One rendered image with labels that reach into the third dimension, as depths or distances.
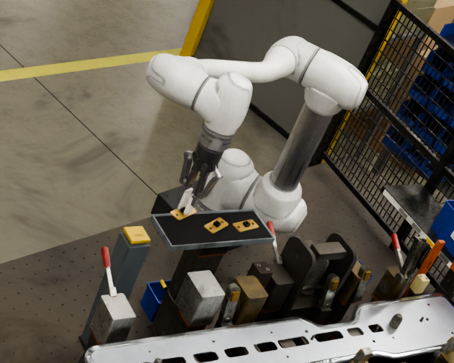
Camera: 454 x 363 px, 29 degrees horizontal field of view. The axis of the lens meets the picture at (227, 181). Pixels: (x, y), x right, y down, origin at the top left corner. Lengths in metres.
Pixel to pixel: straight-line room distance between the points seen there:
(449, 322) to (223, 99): 1.21
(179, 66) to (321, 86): 0.60
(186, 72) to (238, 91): 0.15
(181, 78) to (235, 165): 0.88
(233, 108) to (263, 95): 3.21
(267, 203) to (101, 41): 3.11
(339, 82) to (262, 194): 0.57
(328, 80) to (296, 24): 2.53
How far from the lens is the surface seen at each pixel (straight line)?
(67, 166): 4.66
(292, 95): 5.31
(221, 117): 2.27
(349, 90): 2.73
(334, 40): 5.10
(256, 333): 2.56
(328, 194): 3.92
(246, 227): 2.64
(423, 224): 3.39
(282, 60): 2.66
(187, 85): 2.28
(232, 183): 3.12
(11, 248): 4.06
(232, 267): 3.24
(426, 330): 2.93
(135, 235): 2.44
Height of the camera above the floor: 2.64
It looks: 32 degrees down
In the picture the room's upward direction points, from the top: 24 degrees clockwise
